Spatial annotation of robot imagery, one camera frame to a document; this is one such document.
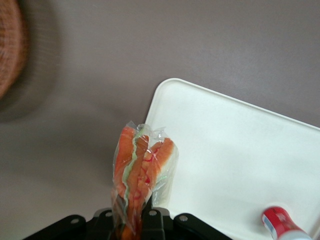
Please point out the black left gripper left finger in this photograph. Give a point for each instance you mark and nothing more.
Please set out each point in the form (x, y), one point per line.
(101, 225)

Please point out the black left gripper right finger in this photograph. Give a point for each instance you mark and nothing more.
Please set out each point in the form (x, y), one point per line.
(156, 223)

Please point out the triangle sandwich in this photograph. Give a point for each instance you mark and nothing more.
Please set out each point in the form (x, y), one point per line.
(140, 170)

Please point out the beige plastic serving tray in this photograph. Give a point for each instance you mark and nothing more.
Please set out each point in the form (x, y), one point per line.
(237, 155)

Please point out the round brown wicker basket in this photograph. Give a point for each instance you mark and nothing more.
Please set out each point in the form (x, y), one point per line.
(11, 47)

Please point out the red and white cup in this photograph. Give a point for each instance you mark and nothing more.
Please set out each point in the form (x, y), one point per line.
(281, 223)

